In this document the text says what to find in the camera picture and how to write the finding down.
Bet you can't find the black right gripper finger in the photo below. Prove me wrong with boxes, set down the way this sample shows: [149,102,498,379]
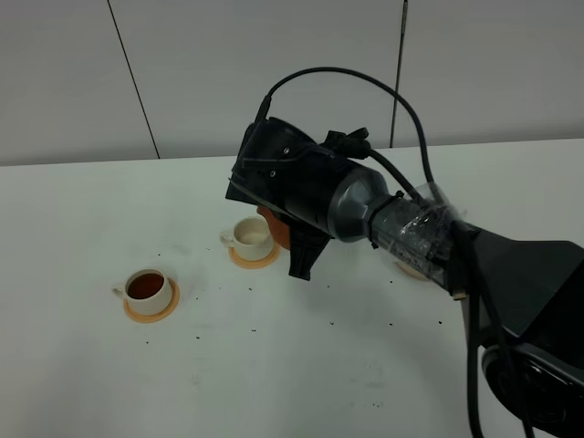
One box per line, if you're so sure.
[288,225,329,281]

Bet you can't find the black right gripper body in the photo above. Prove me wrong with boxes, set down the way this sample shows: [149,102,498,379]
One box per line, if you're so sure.
[225,118,360,235]

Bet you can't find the brown clay teapot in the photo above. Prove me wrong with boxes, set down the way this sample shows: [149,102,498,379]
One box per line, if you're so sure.
[256,205,290,251]

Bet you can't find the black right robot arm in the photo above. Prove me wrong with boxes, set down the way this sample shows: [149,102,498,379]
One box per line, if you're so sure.
[226,118,583,437]

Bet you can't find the beige round teapot coaster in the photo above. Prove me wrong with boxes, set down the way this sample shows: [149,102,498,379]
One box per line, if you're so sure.
[395,261,429,282]

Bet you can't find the white teacup far centre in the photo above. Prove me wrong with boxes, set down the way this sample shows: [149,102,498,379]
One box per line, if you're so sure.
[219,216,274,262]

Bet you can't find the white teacup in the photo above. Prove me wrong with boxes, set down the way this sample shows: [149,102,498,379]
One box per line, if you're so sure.
[111,268,172,317]
[219,216,274,262]

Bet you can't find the orange coaster far centre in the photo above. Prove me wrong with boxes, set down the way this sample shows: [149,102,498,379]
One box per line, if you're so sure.
[228,244,280,269]

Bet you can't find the orange coaster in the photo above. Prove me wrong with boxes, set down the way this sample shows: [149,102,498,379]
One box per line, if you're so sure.
[122,278,181,324]
[228,244,280,269]

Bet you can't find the white teacup near left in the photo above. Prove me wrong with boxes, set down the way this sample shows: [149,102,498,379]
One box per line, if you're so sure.
[111,268,172,317]

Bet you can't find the orange coaster near left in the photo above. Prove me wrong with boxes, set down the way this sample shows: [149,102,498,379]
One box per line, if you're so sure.
[122,278,181,324]

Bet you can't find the black right camera cable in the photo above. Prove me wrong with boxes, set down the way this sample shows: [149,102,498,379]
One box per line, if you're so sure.
[254,67,535,438]

